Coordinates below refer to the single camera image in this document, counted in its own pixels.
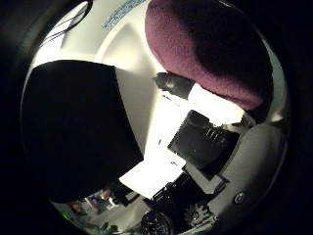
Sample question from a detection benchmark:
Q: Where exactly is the purple eggplant plush toy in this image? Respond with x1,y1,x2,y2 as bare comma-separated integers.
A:
144,0,275,113

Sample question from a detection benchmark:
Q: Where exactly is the thin black cable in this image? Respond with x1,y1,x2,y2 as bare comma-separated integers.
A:
42,0,94,47

